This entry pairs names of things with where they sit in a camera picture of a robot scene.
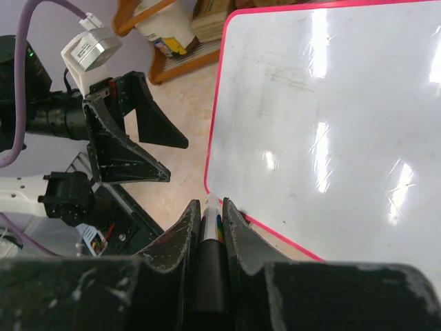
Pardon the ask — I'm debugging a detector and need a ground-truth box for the orange wooden shelf rack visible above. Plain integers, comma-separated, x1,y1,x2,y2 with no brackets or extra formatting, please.
112,1,235,85

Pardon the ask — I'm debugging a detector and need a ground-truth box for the white black marker pen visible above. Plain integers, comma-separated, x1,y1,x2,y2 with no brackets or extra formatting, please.
191,194,230,314

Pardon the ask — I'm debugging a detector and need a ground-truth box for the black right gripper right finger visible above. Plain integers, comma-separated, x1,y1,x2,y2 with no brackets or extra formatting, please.
222,198,291,330

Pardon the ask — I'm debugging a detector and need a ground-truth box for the tan block left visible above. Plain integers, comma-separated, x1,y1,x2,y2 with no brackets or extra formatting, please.
191,0,236,43

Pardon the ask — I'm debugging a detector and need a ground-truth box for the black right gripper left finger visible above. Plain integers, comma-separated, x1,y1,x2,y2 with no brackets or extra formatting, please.
134,200,201,330

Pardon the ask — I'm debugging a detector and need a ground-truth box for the white bag lower shelf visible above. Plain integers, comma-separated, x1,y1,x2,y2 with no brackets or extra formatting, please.
135,1,198,58

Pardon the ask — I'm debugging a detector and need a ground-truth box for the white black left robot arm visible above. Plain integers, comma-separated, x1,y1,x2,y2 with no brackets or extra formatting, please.
1,48,189,229

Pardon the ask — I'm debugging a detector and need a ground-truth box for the pink framed whiteboard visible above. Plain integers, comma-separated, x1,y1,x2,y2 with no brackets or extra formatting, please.
204,1,440,287

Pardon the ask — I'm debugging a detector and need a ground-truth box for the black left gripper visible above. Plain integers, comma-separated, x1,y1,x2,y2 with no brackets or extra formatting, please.
82,71,189,183

